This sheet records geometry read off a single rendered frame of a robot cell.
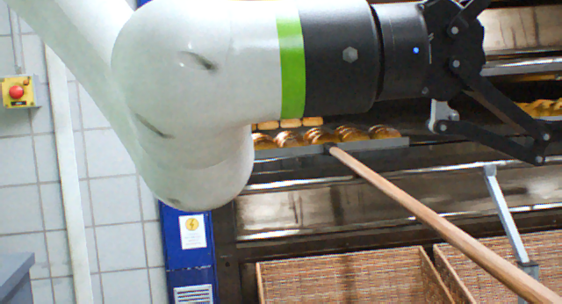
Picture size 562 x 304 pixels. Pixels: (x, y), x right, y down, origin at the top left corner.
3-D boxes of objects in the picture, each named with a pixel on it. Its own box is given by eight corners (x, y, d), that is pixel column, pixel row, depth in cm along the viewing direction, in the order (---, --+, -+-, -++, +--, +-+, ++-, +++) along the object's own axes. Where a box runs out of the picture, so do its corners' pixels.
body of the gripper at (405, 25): (353, 3, 54) (459, -4, 55) (359, 104, 55) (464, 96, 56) (377, -7, 47) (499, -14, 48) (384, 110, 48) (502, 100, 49)
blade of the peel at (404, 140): (409, 144, 217) (408, 136, 217) (245, 160, 211) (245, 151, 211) (379, 132, 253) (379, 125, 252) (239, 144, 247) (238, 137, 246)
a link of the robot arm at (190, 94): (97, 90, 41) (98, -33, 47) (126, 181, 52) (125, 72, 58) (313, 72, 43) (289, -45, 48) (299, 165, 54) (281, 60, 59)
